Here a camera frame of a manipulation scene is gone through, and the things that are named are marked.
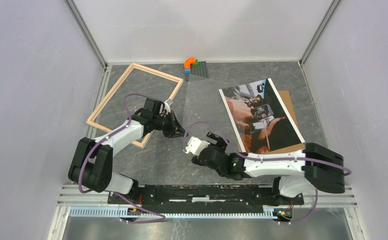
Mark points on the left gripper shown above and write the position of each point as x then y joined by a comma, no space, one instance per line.
176,133

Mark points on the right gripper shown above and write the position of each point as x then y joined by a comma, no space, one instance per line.
220,140

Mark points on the printed photo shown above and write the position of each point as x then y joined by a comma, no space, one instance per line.
236,104

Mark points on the wooden picture frame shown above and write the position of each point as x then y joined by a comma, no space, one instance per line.
126,90

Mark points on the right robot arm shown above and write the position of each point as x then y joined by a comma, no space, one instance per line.
314,167

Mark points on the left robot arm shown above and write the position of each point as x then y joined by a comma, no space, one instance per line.
92,164

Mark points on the grey lego baseplate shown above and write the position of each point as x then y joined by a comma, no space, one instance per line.
198,72

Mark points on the orange curved lego brick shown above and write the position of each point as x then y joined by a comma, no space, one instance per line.
188,62

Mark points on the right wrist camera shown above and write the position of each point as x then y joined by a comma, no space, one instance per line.
195,146

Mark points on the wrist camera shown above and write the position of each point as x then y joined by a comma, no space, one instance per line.
167,106
195,146

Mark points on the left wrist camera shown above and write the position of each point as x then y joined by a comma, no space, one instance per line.
167,106

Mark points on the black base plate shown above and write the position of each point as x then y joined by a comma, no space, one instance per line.
210,198

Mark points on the aluminium rail frame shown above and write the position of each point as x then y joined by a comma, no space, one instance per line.
327,215

